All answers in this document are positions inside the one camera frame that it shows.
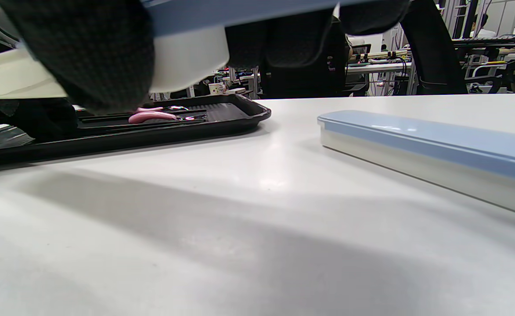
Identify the person's left hand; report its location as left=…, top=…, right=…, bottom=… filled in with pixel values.
left=0, top=98, right=79, bottom=142

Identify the person's right hand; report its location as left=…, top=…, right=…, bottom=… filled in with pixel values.
left=0, top=0, right=411, bottom=114

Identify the black chopstick utensil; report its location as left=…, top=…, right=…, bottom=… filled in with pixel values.
left=76, top=115, right=208, bottom=131
left=78, top=112, right=187, bottom=121

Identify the pink handled metal spoon utensil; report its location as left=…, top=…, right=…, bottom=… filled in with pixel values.
left=128, top=111, right=208, bottom=124
left=137, top=104, right=191, bottom=113

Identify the blue lidded lunch box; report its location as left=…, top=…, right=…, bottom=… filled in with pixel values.
left=0, top=0, right=341, bottom=100
left=317, top=110, right=515, bottom=220

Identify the black plastic tray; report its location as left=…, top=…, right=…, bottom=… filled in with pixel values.
left=0, top=93, right=272, bottom=168

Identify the black mesh office chair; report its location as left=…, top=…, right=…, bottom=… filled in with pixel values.
left=399, top=0, right=469, bottom=95
left=226, top=18, right=354, bottom=100

